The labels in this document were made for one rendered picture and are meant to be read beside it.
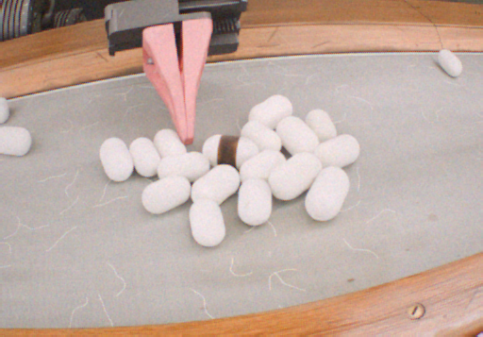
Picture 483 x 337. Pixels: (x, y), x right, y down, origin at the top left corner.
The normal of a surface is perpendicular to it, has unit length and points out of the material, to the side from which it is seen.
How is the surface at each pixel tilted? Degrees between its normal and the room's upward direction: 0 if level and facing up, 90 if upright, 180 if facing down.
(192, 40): 63
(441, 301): 0
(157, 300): 0
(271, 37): 45
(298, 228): 0
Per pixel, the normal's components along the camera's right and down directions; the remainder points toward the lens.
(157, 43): 0.18, 0.10
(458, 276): -0.02, -0.83
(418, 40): 0.13, -0.21
